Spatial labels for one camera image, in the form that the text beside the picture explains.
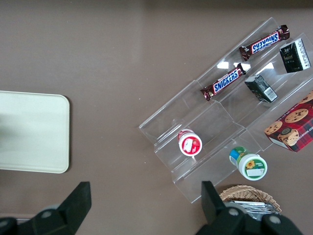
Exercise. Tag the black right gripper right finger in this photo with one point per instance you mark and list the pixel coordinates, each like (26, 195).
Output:
(220, 220)

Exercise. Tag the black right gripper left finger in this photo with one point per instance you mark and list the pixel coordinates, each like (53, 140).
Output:
(63, 215)

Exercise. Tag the red lid yoghurt cup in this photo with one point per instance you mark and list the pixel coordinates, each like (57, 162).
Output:
(190, 144)

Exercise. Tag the brown Snickers bar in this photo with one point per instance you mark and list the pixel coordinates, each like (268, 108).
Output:
(223, 82)
(265, 42)

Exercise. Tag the clear acrylic stepped stand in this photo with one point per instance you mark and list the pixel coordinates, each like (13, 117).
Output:
(207, 117)
(266, 80)

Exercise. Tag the silver foil tray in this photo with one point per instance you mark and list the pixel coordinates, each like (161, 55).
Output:
(254, 206)

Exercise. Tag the light tan wicker basket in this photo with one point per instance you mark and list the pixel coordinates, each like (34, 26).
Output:
(247, 193)

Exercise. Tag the green lid yoghurt cup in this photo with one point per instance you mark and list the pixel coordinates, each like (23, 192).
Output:
(250, 166)

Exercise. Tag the beige rectangular tray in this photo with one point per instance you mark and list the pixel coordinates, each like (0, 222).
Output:
(34, 132)

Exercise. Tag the red tartan cookie box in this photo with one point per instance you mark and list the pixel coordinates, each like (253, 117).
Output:
(293, 129)

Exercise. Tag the small black carton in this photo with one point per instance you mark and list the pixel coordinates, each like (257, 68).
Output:
(260, 88)
(293, 57)

